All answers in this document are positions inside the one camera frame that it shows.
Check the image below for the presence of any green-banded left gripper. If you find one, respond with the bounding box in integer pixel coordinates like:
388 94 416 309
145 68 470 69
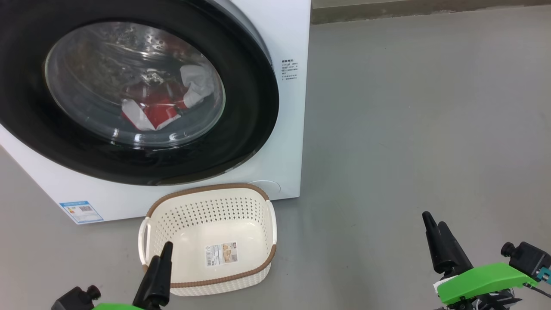
91 241 173 310

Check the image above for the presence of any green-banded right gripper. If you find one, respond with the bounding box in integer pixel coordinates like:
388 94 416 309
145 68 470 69
422 211 539 310

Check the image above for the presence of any red and white garment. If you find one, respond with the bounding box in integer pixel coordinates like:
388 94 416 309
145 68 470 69
121 65 214 131

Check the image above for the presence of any black round glass washer door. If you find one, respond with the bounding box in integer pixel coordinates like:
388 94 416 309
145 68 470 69
0 0 279 186

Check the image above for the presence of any cream perforated basket brown rim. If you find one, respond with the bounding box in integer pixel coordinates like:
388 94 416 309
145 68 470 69
138 183 277 297

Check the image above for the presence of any white front-load washing machine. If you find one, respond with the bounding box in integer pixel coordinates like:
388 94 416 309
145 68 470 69
0 0 311 225

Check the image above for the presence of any stainless steel washing machine drum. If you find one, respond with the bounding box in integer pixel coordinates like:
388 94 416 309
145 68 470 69
45 22 224 147

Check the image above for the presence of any blue energy label sticker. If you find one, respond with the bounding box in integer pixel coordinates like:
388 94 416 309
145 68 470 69
59 200 104 224

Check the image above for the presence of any round drain filter cover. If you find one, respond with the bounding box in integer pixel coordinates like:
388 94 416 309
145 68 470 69
248 180 281 201

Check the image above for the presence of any small printed text label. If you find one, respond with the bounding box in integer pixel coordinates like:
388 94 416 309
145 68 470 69
281 59 298 81

